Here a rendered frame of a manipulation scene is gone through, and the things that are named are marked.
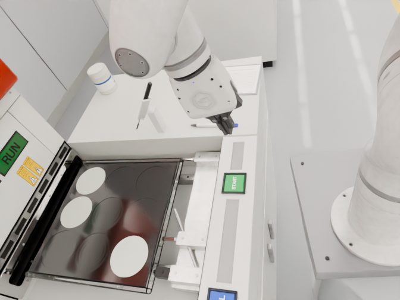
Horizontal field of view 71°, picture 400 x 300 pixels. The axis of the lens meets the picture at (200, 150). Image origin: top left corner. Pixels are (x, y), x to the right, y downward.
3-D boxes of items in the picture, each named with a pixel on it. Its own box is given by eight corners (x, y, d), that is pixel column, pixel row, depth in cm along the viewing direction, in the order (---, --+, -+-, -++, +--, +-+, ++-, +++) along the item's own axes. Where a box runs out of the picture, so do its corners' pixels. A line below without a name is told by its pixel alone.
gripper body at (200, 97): (157, 82, 47) (188, 125, 54) (211, 63, 42) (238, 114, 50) (167, 56, 51) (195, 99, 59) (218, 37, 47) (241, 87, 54)
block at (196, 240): (179, 248, 68) (175, 244, 66) (181, 235, 70) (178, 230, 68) (210, 251, 66) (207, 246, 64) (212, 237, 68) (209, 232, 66)
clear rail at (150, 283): (146, 294, 63) (143, 293, 62) (180, 159, 85) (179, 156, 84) (152, 295, 62) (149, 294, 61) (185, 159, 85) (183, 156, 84)
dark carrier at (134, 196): (29, 271, 74) (28, 271, 73) (83, 165, 94) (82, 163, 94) (145, 287, 63) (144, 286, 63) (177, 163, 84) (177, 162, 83)
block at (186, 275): (171, 283, 64) (167, 280, 61) (175, 268, 66) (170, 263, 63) (205, 287, 61) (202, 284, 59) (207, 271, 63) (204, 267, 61)
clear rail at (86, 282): (25, 277, 74) (21, 275, 73) (28, 271, 74) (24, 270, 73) (152, 295, 62) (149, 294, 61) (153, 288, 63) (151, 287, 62)
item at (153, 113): (146, 135, 84) (126, 102, 75) (150, 125, 87) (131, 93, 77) (165, 134, 83) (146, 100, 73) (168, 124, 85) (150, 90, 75)
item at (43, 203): (17, 298, 75) (-12, 290, 68) (84, 164, 101) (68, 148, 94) (22, 299, 75) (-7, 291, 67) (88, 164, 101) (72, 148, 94)
